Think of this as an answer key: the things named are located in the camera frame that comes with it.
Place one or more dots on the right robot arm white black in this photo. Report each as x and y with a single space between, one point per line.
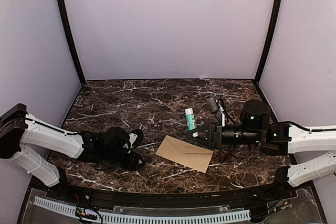
274 139

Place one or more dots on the brown paper envelope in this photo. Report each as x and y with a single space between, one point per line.
184 153

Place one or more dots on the green white glue stick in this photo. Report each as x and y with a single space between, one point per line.
190 118

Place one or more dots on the black front table rail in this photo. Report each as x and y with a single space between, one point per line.
249 197

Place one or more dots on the black frame post left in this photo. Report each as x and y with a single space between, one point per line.
70 41

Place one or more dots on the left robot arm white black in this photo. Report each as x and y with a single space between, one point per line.
20 130

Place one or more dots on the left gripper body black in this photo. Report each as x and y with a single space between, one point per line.
130 164

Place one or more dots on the white slotted cable duct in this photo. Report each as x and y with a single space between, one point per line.
143 215

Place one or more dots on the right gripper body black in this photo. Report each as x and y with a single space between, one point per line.
216 142

